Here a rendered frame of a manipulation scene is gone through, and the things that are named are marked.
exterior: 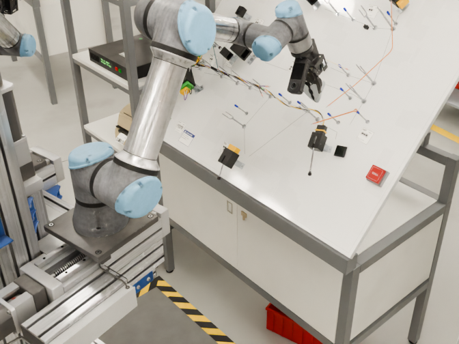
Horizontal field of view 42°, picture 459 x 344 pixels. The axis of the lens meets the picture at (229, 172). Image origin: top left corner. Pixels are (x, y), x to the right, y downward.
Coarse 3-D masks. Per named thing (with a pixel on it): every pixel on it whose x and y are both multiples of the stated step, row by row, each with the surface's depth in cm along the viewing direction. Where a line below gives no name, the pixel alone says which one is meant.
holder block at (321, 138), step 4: (312, 132) 205; (316, 132) 204; (312, 136) 205; (316, 136) 205; (320, 136) 203; (324, 136) 204; (312, 140) 204; (316, 140) 203; (320, 140) 203; (324, 140) 205; (308, 144) 205; (312, 144) 204; (316, 144) 203; (324, 144) 205; (312, 148) 205; (316, 148) 203; (320, 148) 204
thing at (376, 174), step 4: (372, 168) 194; (376, 168) 193; (380, 168) 193; (368, 172) 195; (372, 172) 194; (376, 172) 193; (380, 172) 192; (384, 172) 192; (368, 176) 194; (372, 176) 193; (376, 176) 192; (380, 176) 192; (372, 180) 193; (376, 180) 192; (380, 180) 192
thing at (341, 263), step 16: (176, 160) 255; (192, 160) 246; (208, 176) 239; (224, 192) 235; (240, 192) 226; (256, 208) 221; (272, 224) 217; (288, 224) 209; (304, 240) 206; (320, 240) 201; (320, 256) 202; (336, 256) 196
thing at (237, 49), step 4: (232, 44) 238; (236, 44) 237; (232, 48) 238; (236, 48) 236; (240, 48) 235; (244, 48) 234; (248, 48) 235; (236, 52) 236; (240, 52) 234; (244, 52) 239; (248, 52) 237; (240, 56) 236; (244, 56) 238; (248, 56) 238; (252, 56) 245; (244, 60) 238; (248, 60) 245; (252, 60) 244
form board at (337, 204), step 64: (256, 0) 254; (384, 0) 217; (448, 0) 202; (256, 64) 242; (384, 64) 208; (448, 64) 194; (192, 128) 251; (256, 128) 232; (384, 128) 200; (256, 192) 222; (320, 192) 206; (384, 192) 193
